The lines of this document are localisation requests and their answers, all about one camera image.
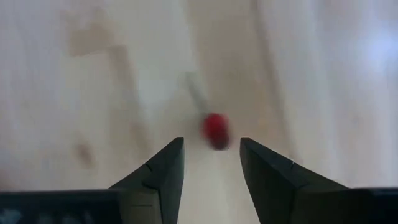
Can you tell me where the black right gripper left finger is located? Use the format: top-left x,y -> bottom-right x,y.
108,136 -> 185,224

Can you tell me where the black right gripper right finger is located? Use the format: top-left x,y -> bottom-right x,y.
239,137 -> 352,224

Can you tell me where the dark red toy cherry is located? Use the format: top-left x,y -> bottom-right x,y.
183,70 -> 233,152

